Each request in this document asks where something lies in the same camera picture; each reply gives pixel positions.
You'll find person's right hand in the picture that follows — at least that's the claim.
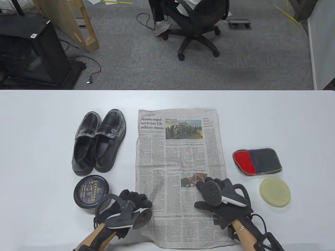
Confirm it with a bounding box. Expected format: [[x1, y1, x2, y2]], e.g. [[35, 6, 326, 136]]
[[194, 178, 254, 230]]

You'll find person's left hand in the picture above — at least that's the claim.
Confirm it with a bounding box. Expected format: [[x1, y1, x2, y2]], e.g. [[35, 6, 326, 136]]
[[93, 189, 153, 239]]

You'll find black leather care cream tin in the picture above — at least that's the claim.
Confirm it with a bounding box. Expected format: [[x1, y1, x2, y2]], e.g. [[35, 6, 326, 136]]
[[73, 175, 112, 214]]

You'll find black cream tin lid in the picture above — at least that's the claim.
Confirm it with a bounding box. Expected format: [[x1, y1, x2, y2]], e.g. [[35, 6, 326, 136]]
[[74, 175, 110, 207]]

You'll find round yellow polishing sponge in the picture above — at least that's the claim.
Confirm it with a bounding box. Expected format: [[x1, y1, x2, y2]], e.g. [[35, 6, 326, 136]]
[[259, 177, 291, 208]]

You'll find black leather shoe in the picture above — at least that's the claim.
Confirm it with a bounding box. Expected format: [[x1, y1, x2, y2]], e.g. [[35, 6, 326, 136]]
[[92, 109, 126, 173], [71, 111, 102, 177]]

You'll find person's right forearm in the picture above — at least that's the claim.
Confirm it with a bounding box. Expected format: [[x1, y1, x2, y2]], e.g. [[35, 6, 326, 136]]
[[230, 217, 262, 251]]

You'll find red and grey polishing cloth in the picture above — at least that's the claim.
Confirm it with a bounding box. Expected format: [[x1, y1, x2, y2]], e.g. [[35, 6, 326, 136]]
[[232, 148, 283, 176]]

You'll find black left hand controller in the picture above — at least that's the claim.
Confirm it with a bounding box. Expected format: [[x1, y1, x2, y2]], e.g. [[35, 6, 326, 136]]
[[95, 195, 153, 230]]

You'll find black hand controller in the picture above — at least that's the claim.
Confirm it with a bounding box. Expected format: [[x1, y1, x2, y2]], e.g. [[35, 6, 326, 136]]
[[95, 195, 153, 230], [202, 180, 252, 209]]

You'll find black right hand controller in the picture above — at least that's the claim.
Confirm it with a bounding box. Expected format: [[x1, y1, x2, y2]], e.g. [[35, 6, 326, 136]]
[[202, 180, 252, 209]]

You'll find newspaper sheet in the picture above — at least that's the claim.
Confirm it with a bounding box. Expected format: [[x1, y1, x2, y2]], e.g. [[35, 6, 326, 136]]
[[135, 108, 236, 249]]

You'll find black swivel office chair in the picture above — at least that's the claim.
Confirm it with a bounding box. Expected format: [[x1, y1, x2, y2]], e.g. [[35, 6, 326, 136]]
[[150, 0, 231, 61]]

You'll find black cabinet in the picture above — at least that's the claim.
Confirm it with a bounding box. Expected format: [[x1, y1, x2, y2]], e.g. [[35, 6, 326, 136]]
[[0, 13, 87, 90]]

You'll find floor socket box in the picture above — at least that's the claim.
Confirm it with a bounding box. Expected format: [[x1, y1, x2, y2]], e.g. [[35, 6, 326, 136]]
[[227, 19, 252, 31]]

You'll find white partition panel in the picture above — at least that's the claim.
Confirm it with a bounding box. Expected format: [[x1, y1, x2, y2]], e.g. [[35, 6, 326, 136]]
[[307, 0, 335, 91]]

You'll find yellow floor tape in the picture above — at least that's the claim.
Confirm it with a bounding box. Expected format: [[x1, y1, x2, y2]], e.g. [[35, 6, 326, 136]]
[[272, 0, 300, 25]]

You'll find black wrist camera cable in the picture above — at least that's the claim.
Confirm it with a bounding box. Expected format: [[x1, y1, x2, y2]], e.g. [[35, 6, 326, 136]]
[[251, 213, 270, 237]]

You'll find black right wrist camera strap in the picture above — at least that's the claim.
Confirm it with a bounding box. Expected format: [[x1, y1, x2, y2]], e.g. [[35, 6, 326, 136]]
[[253, 231, 286, 251]]

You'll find black power cable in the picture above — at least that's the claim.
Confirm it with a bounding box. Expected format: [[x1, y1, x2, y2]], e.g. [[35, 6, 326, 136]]
[[59, 39, 102, 84]]

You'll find thin black floor cable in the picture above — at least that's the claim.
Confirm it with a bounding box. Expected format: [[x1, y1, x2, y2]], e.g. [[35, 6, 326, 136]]
[[136, 13, 158, 30]]

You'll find wooden frame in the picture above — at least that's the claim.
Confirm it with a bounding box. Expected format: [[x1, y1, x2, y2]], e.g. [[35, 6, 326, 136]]
[[33, 0, 100, 52]]

